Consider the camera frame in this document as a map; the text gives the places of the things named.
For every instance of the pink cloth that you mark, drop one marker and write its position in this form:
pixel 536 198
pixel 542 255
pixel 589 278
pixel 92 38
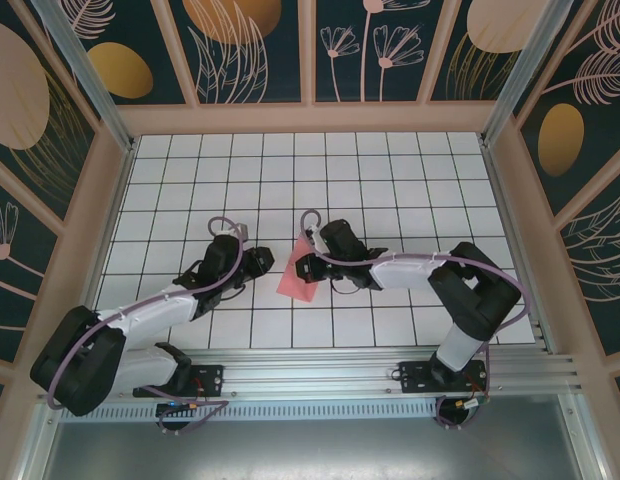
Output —
pixel 295 287

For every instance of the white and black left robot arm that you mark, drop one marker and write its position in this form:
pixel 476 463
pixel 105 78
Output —
pixel 155 310

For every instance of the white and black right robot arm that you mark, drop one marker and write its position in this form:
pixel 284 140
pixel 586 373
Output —
pixel 405 275

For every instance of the grey metal sheet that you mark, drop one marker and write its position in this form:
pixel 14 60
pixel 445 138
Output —
pixel 315 455

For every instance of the white grid mat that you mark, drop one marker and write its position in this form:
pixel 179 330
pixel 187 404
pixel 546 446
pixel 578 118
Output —
pixel 290 175

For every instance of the aluminium side rail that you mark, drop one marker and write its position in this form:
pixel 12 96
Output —
pixel 111 220
pixel 513 225

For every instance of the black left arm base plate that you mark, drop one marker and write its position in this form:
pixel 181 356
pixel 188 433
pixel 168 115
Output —
pixel 210 380

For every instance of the aluminium mounting rail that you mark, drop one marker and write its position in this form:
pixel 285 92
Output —
pixel 315 372

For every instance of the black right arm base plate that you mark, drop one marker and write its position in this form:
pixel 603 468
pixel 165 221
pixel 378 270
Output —
pixel 415 377

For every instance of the aluminium corner post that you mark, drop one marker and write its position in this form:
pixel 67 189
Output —
pixel 96 85
pixel 526 75

